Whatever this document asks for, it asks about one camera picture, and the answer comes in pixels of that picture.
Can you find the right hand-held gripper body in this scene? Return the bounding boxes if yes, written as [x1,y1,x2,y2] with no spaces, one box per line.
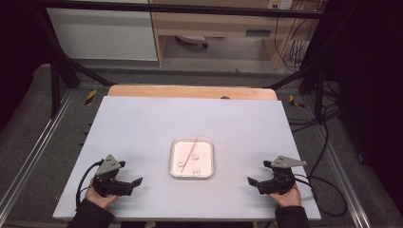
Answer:
[257,155,308,196]

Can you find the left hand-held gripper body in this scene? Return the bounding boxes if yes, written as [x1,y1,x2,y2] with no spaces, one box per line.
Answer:
[92,154,134,198]

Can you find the wooden skewer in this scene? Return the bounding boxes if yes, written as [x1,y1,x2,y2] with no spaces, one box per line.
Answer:
[181,137,200,174]

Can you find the metal tray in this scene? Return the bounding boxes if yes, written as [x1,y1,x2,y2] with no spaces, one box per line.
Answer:
[168,137,215,180]

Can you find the person's left hand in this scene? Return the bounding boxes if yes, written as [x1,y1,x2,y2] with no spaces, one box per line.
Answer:
[84,178,120,210]

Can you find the person's right hand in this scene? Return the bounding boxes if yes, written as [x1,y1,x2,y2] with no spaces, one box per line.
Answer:
[268,183,302,209]

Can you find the yellow black tape strip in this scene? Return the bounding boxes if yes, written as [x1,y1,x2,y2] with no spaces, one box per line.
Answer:
[84,88,98,106]
[288,94,306,109]

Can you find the black curtain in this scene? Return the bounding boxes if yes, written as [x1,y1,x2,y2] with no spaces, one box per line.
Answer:
[322,0,403,218]
[0,0,44,131]

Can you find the white cabinet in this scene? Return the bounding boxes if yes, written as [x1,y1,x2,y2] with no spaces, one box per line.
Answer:
[46,7,159,62]

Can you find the chair base with caster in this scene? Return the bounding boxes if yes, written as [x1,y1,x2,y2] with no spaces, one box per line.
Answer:
[175,34,209,49]

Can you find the white power outlet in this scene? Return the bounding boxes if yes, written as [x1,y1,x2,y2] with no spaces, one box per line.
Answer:
[267,0,295,10]

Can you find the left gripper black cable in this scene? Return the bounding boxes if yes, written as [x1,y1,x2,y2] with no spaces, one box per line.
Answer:
[74,159,105,212]

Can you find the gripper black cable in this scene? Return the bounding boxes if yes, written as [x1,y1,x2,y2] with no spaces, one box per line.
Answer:
[293,173,349,219]
[74,159,105,212]

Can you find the aluminium rail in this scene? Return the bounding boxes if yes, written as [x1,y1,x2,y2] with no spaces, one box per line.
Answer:
[0,89,76,208]
[317,125,373,228]

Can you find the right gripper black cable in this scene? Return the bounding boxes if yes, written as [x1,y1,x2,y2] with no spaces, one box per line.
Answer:
[293,173,349,219]

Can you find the black floor cables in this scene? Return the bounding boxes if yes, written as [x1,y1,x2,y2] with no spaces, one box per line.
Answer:
[286,80,342,135]

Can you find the hanging black cables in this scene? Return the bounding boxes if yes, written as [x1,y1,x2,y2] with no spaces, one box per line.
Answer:
[273,12,318,73]

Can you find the black metal frame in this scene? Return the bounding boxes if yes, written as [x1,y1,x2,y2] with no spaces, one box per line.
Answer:
[31,0,337,119]

